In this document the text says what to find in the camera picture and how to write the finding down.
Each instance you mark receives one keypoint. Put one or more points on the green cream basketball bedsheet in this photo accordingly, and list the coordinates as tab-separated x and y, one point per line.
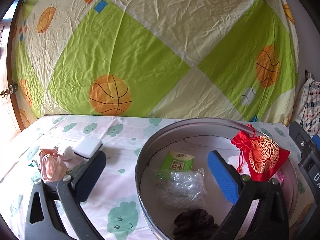
232	59

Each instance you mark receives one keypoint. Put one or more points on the pink soft cloth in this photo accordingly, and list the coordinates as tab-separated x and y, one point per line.
52	167

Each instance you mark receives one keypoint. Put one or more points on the white black sponge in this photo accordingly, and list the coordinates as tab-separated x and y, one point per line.
87	147

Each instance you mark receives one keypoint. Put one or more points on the wooden door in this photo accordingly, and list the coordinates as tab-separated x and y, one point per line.
9	124

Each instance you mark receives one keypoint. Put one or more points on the clear plastic bag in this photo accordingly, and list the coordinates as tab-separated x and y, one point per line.
181	189

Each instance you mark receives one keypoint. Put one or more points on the dark brown fuzzy item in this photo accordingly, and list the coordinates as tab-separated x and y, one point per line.
194	224

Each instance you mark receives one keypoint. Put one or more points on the brass door knob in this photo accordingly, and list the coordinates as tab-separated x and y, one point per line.
10	90

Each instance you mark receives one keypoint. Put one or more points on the white cloud print tablecloth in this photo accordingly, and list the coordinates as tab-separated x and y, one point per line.
134	178

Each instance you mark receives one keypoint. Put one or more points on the green tissue packet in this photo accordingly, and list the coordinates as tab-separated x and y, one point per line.
175	162

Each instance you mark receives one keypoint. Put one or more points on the white pink-edged towel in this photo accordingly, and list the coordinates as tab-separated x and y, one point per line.
233	160

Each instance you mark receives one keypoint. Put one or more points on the plaid hanging clothes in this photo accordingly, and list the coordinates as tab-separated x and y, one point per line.
308	115

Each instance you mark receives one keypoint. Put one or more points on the red gold drawstring pouch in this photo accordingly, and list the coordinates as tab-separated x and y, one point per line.
263	156

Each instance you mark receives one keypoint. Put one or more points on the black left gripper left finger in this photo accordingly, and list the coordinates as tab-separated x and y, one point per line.
43	220

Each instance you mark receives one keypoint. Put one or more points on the small white soft item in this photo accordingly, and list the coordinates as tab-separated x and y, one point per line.
68	153

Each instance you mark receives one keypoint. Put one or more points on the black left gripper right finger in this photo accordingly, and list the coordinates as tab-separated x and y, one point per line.
270	220

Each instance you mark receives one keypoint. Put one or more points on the round metal tin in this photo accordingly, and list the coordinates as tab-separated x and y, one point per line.
197	137

